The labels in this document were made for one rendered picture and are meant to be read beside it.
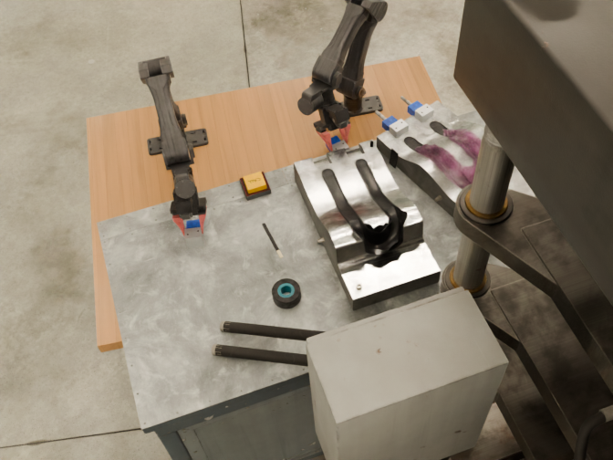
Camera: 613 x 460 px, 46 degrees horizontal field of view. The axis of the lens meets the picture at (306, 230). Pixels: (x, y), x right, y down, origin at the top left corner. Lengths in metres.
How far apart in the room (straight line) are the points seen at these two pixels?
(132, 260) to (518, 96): 1.48
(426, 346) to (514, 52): 0.52
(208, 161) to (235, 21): 1.91
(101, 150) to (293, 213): 0.71
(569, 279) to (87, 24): 3.57
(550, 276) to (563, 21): 0.48
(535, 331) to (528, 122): 0.62
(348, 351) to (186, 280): 0.99
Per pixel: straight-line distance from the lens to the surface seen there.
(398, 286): 2.00
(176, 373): 1.98
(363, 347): 1.22
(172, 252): 2.18
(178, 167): 2.04
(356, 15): 2.23
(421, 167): 2.20
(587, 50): 0.89
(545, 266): 1.26
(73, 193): 3.53
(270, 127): 2.46
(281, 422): 2.25
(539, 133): 0.93
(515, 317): 1.48
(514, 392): 1.69
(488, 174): 1.21
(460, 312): 1.26
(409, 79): 2.61
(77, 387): 2.97
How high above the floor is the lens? 2.56
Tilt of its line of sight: 54 degrees down
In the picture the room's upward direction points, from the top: 5 degrees counter-clockwise
